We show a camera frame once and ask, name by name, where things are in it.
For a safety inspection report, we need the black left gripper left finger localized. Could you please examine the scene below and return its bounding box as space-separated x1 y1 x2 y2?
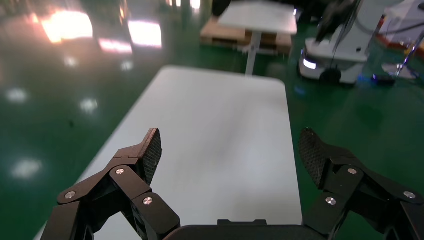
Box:
40 127 182 240

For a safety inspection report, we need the small white pedestal table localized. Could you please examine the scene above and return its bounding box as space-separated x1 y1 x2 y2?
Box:
217 0 299 77

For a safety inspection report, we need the wooden pallet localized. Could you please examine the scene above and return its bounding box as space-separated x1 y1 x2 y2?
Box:
199 16 293 57

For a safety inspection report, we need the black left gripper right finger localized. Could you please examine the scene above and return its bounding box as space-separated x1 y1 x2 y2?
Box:
298 127 424 240

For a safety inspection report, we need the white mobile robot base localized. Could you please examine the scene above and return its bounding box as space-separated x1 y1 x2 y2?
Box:
297 0 388 86

